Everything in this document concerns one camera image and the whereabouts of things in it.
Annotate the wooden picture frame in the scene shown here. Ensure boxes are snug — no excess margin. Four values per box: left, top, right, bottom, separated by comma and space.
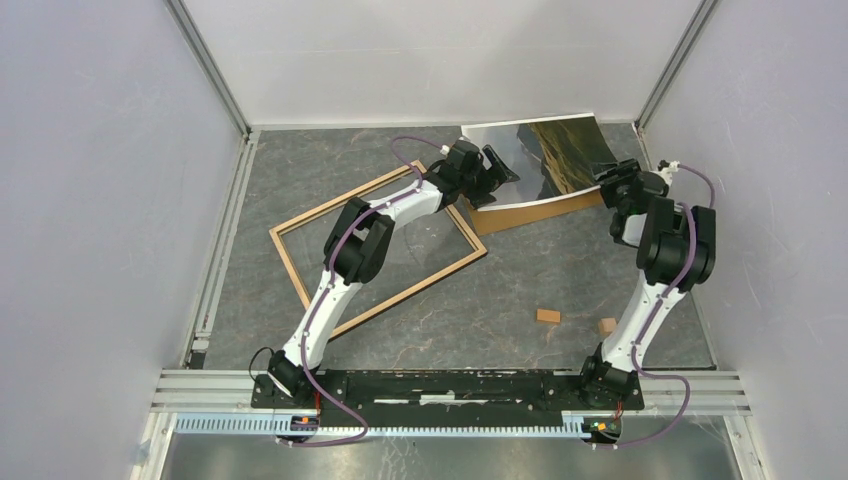
269, 167, 488, 341

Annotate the landscape photo print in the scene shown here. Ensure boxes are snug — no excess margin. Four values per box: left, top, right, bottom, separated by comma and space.
461, 113, 618, 212

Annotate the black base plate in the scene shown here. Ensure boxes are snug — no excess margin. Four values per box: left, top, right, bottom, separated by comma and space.
251, 370, 645, 429

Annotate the aluminium rail frame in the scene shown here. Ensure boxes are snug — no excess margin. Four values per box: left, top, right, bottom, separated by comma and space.
137, 128, 766, 479

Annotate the brown cardboard backing board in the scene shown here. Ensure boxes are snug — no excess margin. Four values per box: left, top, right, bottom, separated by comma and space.
468, 189, 603, 236

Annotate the flat wooden block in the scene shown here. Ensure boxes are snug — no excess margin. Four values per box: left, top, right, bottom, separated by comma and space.
536, 309, 562, 324

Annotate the small wooden cube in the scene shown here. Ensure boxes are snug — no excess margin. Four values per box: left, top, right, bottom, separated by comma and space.
598, 318, 618, 337

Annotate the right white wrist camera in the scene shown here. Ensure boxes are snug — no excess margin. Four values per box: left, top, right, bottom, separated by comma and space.
654, 160, 681, 186

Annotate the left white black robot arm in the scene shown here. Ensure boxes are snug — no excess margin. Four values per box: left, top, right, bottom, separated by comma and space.
267, 138, 520, 408

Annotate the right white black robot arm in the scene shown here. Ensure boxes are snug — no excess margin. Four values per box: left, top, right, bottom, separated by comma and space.
577, 159, 717, 408

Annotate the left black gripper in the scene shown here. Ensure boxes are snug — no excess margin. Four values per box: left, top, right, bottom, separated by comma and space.
458, 147, 518, 212

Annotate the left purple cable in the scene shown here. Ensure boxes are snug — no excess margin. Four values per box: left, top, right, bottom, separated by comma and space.
276, 135, 452, 449

